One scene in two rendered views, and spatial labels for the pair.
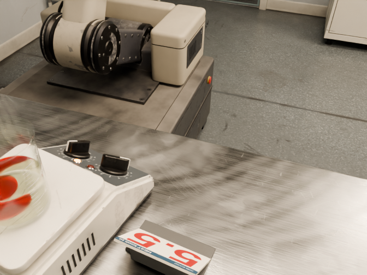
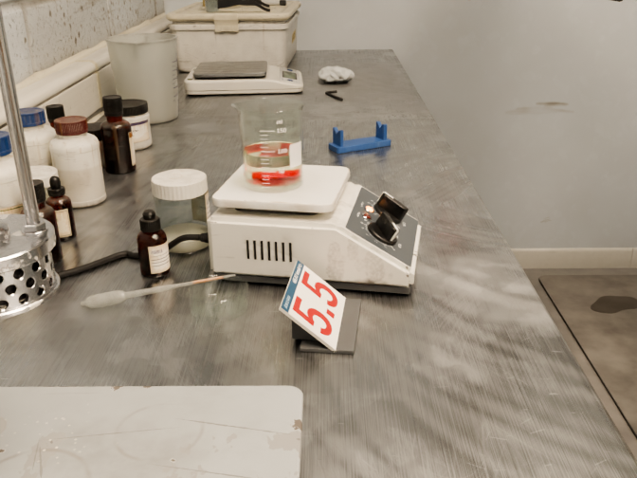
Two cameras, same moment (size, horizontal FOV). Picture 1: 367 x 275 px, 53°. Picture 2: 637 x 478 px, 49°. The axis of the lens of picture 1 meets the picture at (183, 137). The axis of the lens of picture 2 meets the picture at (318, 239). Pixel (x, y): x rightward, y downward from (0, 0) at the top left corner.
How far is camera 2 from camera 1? 0.51 m
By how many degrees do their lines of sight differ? 63
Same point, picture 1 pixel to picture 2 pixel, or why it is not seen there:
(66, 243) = (262, 224)
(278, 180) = (534, 393)
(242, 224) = (411, 369)
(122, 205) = (341, 254)
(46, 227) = (257, 196)
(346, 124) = not seen: outside the picture
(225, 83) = not seen: outside the picture
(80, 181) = (318, 196)
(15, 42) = not seen: outside the picture
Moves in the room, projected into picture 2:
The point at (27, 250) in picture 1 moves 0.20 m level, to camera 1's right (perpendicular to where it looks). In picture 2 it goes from (231, 196) to (282, 289)
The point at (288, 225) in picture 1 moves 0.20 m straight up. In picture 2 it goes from (445, 410) to (464, 140)
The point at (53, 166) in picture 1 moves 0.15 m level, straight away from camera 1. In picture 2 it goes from (329, 183) to (425, 153)
